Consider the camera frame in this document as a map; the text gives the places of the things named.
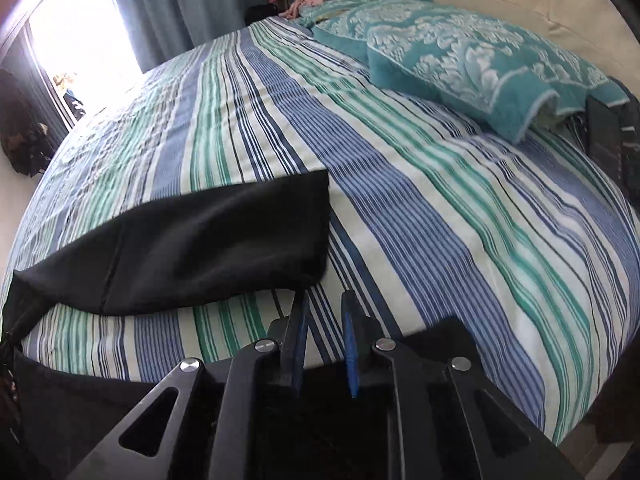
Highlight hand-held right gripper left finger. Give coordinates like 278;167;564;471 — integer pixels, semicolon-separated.
65;290;313;480

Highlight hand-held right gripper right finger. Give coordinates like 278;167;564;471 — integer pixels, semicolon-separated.
340;290;587;480

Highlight black pants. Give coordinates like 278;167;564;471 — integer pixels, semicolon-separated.
0;170;332;356

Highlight striped bed sheet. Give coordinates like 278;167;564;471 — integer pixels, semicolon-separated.
0;15;636;446

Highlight teal floral pillow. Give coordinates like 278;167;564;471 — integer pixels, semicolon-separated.
295;0;626;145

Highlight black flat device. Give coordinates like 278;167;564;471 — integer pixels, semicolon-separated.
582;92;640;192

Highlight dark hanging bag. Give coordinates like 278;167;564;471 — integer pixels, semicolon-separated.
0;69;57;177

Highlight blue curtain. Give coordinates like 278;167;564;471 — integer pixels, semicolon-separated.
107;0;281;61

